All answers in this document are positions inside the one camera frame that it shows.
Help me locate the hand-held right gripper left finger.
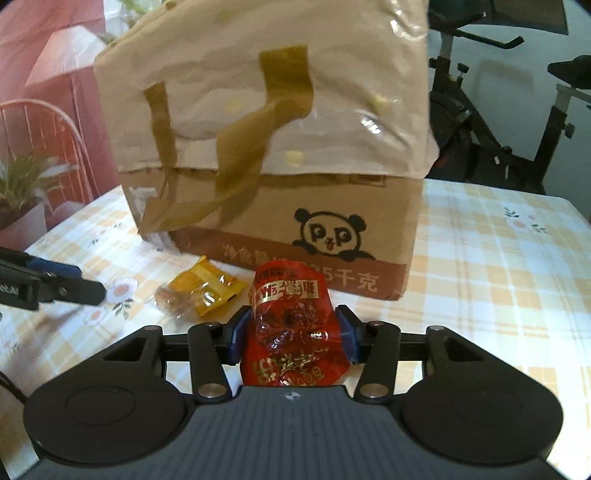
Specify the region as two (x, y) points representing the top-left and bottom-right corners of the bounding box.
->
(95, 306), (254, 403)

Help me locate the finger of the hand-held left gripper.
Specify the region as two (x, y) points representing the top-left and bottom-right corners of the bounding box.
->
(39, 272), (108, 306)
(0, 247), (83, 280)

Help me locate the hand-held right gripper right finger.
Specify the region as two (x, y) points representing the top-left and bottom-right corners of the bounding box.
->
(335, 304), (497, 403)

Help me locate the red snack packet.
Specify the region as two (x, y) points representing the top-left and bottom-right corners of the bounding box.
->
(239, 259), (356, 389)

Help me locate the yellow snack packet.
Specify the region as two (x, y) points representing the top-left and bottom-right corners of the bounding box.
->
(154, 255), (246, 320)

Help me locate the cardboard box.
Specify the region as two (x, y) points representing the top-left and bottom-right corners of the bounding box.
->
(93, 0), (440, 302)

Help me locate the black exercise bike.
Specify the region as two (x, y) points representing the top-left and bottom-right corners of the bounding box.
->
(427, 18), (591, 195)

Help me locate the black cable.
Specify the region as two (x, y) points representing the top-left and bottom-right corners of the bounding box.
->
(0, 369), (29, 403)

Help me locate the printed wall backdrop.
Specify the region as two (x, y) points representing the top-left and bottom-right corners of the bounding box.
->
(0, 0), (153, 250)

